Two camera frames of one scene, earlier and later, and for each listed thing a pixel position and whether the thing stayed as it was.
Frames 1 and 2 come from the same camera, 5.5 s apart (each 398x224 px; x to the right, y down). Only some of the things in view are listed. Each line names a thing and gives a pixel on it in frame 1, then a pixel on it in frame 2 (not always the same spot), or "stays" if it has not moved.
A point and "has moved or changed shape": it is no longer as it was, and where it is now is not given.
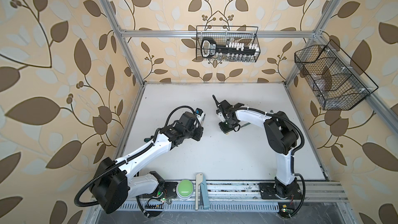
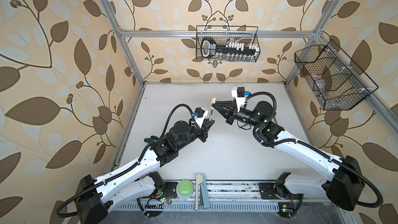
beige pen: x=203 y=120 has moved or changed shape
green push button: x=184 y=189 stays
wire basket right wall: x=335 y=81 stays
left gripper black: x=200 y=130 to x=204 y=129
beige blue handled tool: x=199 y=177 stays
